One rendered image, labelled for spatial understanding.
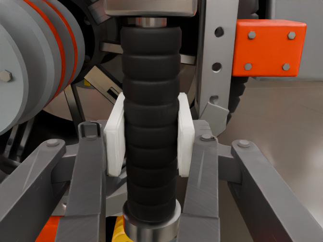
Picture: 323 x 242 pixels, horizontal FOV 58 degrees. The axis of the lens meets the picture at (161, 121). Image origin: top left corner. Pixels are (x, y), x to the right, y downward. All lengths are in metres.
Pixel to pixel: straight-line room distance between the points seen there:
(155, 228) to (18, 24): 0.21
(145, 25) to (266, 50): 0.26
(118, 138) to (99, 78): 0.36
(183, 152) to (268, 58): 0.27
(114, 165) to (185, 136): 0.04
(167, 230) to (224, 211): 1.25
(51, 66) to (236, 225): 1.20
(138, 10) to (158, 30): 0.01
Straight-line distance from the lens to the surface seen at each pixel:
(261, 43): 0.41
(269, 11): 0.68
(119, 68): 0.77
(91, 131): 0.15
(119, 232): 0.55
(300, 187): 1.75
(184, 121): 0.17
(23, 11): 0.31
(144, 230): 0.21
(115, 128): 0.16
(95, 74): 0.51
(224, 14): 0.39
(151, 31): 0.16
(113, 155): 0.16
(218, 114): 0.41
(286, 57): 0.42
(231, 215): 1.44
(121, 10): 0.16
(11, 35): 0.27
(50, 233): 0.55
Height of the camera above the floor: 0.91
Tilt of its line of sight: 22 degrees down
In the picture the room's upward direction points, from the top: 1 degrees clockwise
